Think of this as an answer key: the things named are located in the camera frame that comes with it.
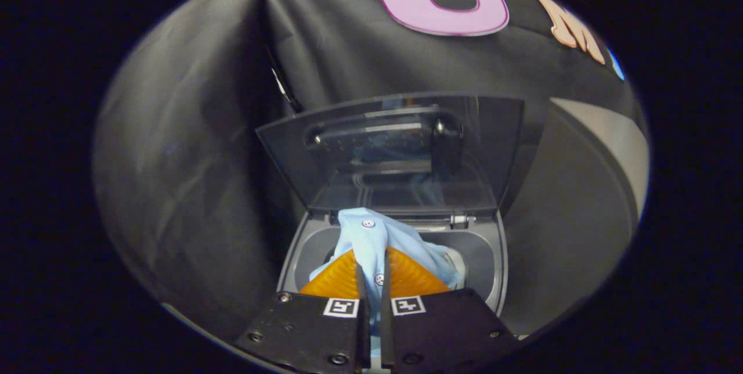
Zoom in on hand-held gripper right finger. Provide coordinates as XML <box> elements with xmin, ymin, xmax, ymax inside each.
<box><xmin>380</xmin><ymin>246</ymin><xmax>517</xmax><ymax>374</ymax></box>

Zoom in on black backdrop cloth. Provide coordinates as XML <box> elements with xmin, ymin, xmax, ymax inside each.
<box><xmin>93</xmin><ymin>0</ymin><xmax>645</xmax><ymax>328</ymax></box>

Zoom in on beige cabinet with grey top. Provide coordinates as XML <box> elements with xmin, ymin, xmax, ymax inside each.
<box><xmin>499</xmin><ymin>97</ymin><xmax>650</xmax><ymax>337</ymax></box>

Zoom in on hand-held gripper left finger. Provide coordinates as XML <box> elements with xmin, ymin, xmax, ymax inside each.
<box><xmin>235</xmin><ymin>248</ymin><xmax>371</xmax><ymax>374</ymax></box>

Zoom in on light blue shirt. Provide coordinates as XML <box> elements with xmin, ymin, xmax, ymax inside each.
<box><xmin>309</xmin><ymin>207</ymin><xmax>465</xmax><ymax>363</ymax></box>

